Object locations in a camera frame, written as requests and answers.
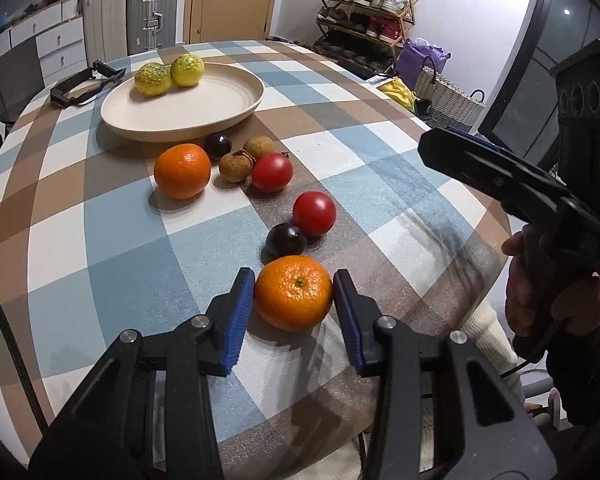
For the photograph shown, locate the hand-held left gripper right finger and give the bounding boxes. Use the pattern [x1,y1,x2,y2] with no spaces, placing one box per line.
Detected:
[332,269,558,480]

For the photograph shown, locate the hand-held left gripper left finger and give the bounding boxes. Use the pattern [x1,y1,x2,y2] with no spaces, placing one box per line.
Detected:
[27,267,257,480]

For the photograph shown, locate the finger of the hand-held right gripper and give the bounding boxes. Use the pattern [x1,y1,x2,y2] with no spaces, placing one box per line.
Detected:
[418,127,572,222]
[445,127,556,181]

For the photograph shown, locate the orange mandarin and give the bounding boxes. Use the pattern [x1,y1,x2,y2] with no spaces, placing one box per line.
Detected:
[153,143,212,200]
[254,255,334,333]

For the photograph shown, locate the dark purple plum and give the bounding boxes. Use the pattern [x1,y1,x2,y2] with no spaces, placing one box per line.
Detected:
[265,223,308,259]
[203,132,232,161]

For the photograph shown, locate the red tomato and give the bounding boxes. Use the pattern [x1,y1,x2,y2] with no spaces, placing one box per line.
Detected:
[292,191,337,237]
[251,152,294,193]

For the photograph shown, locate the brown kiwi fruit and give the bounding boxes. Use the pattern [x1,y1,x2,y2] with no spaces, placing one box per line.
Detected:
[218,151,255,184]

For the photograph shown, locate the beige round plate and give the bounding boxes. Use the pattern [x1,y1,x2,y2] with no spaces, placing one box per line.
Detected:
[101,62,266,143]

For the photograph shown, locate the person's right forearm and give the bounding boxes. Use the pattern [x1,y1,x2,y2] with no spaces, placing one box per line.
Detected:
[545,280,600,428]

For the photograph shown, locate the person's right hand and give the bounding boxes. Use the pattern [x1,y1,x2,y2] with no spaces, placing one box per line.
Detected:
[501,231,600,341]

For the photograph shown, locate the white woven basket bag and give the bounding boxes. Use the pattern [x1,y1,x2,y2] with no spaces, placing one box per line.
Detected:
[412,55,487,128]

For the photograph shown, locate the yellow bag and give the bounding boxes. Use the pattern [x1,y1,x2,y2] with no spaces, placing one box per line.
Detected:
[377,76,417,111]

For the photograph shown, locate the purple bag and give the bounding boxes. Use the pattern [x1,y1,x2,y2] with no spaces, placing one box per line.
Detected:
[395,37,452,91]

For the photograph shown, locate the black framed glass door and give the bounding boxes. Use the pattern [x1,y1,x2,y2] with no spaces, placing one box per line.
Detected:
[477,0,600,171]

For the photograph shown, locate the wrinkled yellow-green passion fruit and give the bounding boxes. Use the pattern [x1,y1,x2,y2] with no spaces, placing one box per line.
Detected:
[134,62,172,98]
[170,53,205,88]

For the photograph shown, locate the wooden door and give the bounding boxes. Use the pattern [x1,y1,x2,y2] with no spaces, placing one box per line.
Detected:
[182,0,284,45]

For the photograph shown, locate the silver hard suitcase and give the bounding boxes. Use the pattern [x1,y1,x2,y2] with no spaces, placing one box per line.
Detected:
[126,0,180,55]

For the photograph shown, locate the beige hard suitcase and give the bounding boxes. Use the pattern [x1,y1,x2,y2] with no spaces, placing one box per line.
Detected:
[82,0,129,63]

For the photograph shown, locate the white drawer cabinet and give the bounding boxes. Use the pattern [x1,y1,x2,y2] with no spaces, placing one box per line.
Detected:
[0,0,88,81]

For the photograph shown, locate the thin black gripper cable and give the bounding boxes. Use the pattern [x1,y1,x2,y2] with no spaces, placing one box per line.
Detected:
[500,322,566,378]

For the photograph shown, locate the black braided cable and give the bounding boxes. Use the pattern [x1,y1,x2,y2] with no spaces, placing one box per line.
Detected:
[0,270,51,441]

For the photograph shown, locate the black plastic frame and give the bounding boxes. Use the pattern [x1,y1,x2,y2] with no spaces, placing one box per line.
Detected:
[50,60,127,109]

